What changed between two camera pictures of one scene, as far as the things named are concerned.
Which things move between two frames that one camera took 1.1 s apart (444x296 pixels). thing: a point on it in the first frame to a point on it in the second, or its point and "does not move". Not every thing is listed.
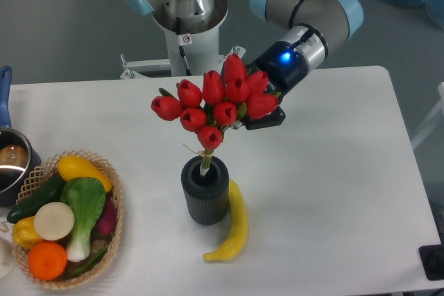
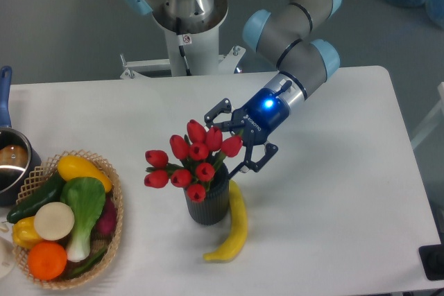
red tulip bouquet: [223, 100] to [193, 161]
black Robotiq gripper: [288, 63] to [263, 115]
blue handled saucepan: [17, 159] does not move
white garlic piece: [4, 227] does not move
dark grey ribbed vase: [207, 197] does not move
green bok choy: [84, 197] does not move
